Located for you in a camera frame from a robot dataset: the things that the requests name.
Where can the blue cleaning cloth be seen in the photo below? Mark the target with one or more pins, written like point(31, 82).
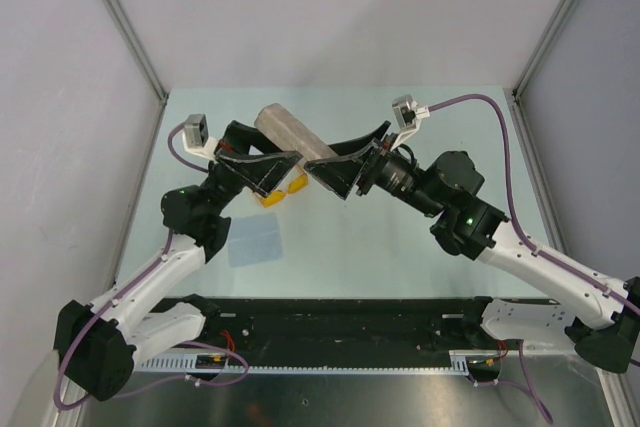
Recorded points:
point(254, 240)

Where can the aluminium frame post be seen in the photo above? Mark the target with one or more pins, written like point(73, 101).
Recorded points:
point(133, 43)
point(550, 35)

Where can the grey glasses case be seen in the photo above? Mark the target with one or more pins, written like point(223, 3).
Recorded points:
point(288, 133)

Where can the right aluminium frame post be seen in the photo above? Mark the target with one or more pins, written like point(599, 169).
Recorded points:
point(550, 35)

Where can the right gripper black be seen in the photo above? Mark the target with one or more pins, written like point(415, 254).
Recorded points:
point(341, 174)

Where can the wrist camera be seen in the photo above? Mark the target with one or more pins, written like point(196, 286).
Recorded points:
point(409, 116)
point(196, 137)

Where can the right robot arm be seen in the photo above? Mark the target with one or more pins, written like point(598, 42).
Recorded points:
point(595, 315)

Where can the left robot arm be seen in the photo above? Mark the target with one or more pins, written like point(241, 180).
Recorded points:
point(100, 343)

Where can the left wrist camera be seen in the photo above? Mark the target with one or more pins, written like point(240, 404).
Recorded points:
point(196, 137)

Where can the grey slotted cable duct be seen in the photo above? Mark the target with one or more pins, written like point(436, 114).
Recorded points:
point(455, 363)

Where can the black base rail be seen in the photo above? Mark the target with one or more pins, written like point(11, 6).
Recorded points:
point(348, 332)

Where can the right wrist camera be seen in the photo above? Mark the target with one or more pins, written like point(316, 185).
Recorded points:
point(409, 116)

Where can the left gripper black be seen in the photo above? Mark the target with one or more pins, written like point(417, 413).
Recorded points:
point(260, 173)

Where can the orange sunglasses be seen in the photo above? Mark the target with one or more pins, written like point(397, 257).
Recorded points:
point(298, 182)

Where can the left aluminium frame post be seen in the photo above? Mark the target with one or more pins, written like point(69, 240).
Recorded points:
point(133, 43)

